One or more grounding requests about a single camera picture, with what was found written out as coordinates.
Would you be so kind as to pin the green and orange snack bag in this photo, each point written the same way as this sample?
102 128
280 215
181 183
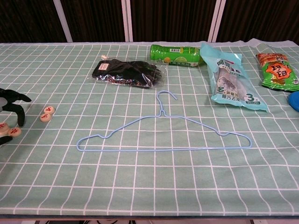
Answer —
278 72

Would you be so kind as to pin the blue round disc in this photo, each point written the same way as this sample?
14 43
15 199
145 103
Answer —
294 100

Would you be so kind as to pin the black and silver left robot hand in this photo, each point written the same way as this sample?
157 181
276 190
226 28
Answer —
14 95

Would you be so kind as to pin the green checked tablecloth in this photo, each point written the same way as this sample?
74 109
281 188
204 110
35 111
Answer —
163 175

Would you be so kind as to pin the white partition post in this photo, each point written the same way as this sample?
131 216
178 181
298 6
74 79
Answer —
216 21
127 21
63 21

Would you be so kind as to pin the light blue cleaning cloth package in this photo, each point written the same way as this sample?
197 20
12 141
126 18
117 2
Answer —
229 81

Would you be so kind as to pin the black gloves in clear bag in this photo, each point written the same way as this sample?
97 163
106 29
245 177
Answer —
130 72

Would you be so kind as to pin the green roll pack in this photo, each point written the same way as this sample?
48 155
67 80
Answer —
172 56

